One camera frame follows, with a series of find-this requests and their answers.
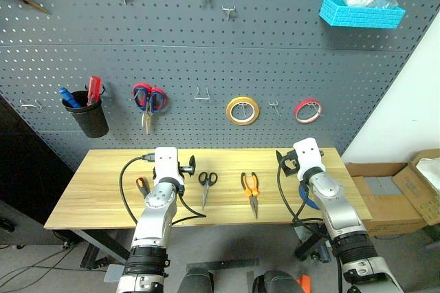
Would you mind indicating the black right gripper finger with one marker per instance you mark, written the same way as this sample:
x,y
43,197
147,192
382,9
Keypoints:
x,y
281,157
284,171

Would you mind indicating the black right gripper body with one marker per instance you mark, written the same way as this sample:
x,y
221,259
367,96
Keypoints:
x,y
292,164

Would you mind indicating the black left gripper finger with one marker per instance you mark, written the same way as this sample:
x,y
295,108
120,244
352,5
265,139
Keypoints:
x,y
192,161
191,172

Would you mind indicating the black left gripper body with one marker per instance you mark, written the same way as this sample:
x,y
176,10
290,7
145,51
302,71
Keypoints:
x,y
183,170

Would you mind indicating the blue tape roll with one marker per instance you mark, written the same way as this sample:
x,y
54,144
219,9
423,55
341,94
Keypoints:
x,y
302,198

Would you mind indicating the orange and black screwdriver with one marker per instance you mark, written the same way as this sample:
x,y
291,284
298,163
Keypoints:
x,y
142,186

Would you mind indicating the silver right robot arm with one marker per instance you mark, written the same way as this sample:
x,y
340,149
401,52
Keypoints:
x,y
343,217

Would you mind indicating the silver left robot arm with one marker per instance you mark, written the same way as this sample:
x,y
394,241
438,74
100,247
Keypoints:
x,y
154,217

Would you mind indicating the grey pegboard wall panel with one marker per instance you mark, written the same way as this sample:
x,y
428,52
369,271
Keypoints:
x,y
240,62

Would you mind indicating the black pen cup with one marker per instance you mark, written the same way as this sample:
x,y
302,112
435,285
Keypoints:
x,y
90,121

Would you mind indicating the red tape roll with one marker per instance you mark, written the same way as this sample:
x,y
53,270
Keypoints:
x,y
298,116

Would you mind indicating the yellow tape roll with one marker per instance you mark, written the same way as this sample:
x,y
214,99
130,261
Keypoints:
x,y
229,114

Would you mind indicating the metal loop pliers hook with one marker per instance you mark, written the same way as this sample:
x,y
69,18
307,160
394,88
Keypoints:
x,y
202,98

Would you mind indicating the red and blue scissors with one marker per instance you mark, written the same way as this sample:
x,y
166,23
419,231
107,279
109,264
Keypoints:
x,y
159,100

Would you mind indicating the black clamp stand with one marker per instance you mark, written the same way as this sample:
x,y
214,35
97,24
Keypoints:
x,y
311,243

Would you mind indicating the flat brown cardboard box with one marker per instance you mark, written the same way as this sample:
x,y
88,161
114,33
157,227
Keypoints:
x,y
388,210

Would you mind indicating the dark rounded shape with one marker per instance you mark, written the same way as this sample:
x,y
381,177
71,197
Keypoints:
x,y
275,282
196,281

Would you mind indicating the orange plastic part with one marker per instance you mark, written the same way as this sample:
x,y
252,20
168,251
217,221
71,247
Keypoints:
x,y
304,284

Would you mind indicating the grey floor plate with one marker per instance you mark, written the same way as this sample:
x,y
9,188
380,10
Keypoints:
x,y
113,274

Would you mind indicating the open printed cardboard box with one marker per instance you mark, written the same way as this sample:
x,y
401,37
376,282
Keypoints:
x,y
419,190

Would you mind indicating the blue brick-pattern basket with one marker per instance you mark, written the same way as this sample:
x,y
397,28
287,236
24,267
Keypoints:
x,y
361,18

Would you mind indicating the black cabinet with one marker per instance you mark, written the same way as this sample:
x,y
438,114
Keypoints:
x,y
20,169

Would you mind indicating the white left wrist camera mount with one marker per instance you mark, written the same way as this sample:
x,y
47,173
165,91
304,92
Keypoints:
x,y
165,165

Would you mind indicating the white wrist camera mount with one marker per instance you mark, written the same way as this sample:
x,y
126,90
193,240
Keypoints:
x,y
165,165
309,155

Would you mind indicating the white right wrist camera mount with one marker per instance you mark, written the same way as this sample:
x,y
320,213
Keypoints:
x,y
309,155

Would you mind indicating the black table leg frame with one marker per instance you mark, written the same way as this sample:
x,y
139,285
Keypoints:
x,y
99,243

